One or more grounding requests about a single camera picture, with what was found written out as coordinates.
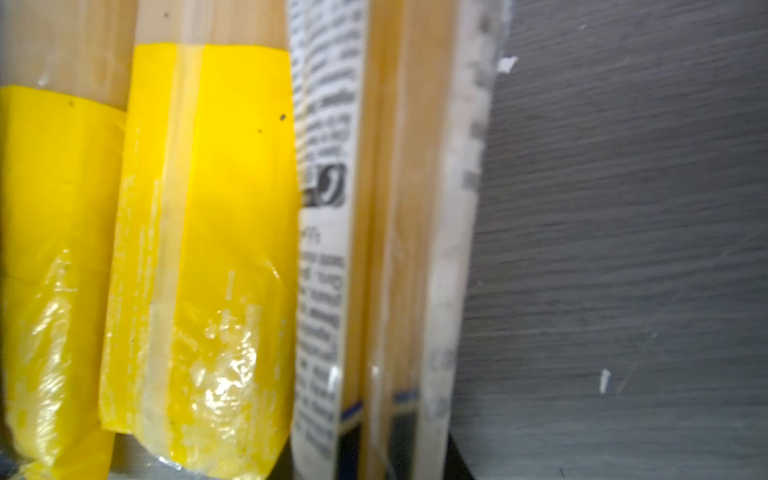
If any clear white label spaghetti bag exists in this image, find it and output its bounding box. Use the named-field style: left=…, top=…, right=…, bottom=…
left=286, top=1, right=512, bottom=479

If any yellow spaghetti bag back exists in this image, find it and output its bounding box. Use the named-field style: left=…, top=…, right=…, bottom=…
left=99, top=1, right=298, bottom=479

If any yellow spaghetti bag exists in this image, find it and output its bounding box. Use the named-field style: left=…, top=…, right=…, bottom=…
left=1, top=1, right=138, bottom=479
left=99, top=1, right=298, bottom=479

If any yellow spaghetti bag middle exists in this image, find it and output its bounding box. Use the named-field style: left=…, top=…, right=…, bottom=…
left=1, top=1, right=138, bottom=479

